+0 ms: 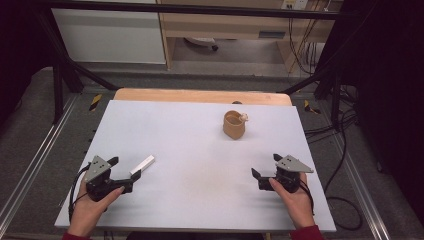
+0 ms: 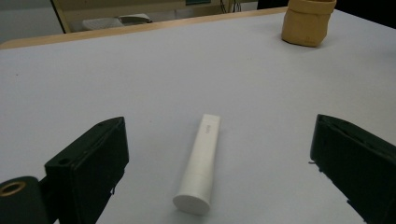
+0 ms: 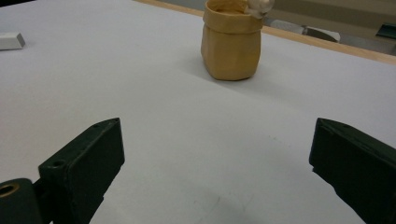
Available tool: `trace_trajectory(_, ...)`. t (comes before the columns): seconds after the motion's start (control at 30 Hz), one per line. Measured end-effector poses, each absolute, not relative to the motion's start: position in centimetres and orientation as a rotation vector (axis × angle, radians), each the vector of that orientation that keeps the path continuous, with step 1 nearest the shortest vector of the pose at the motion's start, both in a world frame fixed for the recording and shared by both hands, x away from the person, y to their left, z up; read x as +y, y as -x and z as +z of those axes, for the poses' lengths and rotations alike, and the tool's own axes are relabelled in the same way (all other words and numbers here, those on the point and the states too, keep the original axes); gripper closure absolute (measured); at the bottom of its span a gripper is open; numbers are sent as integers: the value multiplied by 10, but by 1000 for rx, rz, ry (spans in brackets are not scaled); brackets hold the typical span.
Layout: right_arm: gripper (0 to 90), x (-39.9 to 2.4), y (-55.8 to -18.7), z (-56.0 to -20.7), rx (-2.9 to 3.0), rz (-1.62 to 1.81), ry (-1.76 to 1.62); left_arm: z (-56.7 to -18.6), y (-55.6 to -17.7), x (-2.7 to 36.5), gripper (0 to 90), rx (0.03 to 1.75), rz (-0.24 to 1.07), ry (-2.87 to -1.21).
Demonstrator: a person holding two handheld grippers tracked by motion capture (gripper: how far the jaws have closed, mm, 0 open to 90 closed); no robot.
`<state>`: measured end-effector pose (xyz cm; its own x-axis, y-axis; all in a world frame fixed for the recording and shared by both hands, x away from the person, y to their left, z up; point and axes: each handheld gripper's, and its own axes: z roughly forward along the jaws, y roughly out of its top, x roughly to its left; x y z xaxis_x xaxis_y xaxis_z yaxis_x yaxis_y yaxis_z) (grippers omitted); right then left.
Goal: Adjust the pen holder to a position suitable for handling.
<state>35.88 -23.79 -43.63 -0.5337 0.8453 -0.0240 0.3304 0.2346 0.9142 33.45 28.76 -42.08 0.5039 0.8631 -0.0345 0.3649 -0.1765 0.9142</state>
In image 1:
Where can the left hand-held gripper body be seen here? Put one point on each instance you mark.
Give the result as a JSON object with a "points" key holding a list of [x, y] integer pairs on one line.
{"points": [[96, 176]]}

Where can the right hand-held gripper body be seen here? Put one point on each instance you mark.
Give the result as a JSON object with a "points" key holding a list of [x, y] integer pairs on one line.
{"points": [[287, 175]]}

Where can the white rectangular bar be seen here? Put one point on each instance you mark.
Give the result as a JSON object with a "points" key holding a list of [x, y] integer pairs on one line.
{"points": [[143, 164]]}

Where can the person's right hand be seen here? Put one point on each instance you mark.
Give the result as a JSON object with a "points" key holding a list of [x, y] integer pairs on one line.
{"points": [[298, 205]]}

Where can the person's left hand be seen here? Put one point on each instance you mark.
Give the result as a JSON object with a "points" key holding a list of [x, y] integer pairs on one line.
{"points": [[87, 213]]}

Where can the tan cup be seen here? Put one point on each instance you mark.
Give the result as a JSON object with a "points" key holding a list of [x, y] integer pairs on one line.
{"points": [[234, 128]]}

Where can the small white lump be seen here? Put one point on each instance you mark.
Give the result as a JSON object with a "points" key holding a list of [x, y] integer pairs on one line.
{"points": [[244, 117]]}

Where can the white table board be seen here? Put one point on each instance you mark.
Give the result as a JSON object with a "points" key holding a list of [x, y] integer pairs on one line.
{"points": [[200, 186]]}

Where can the yellow black floor tape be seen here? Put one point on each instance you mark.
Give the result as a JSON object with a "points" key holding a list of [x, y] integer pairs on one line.
{"points": [[310, 107], [95, 102]]}

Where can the person's right red sleeve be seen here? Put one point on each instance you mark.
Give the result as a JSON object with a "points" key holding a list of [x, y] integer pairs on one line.
{"points": [[308, 233]]}

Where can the person's red sleeve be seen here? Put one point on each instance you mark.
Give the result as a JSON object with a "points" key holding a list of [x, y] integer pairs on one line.
{"points": [[308, 233], [75, 236]]}

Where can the person's left red sleeve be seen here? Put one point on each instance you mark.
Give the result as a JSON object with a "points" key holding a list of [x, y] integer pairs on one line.
{"points": [[75, 236]]}

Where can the wooden table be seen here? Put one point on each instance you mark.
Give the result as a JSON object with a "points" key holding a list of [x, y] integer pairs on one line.
{"points": [[186, 95]]}

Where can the black curtain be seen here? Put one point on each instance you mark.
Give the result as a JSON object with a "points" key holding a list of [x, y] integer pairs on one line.
{"points": [[16, 50], [390, 100]]}

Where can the wooden desk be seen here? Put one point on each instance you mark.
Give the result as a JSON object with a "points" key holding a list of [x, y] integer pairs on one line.
{"points": [[230, 28]]}

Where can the office chair base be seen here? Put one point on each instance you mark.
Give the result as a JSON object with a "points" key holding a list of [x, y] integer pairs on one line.
{"points": [[201, 42]]}

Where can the metal floor rail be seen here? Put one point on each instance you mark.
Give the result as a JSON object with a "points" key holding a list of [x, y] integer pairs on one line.
{"points": [[360, 186], [36, 156]]}

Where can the wall power outlet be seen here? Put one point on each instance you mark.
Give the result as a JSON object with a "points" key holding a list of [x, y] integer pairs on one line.
{"points": [[295, 4]]}

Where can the black metal frame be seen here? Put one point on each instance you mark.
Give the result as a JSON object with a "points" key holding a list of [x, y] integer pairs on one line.
{"points": [[186, 9]]}

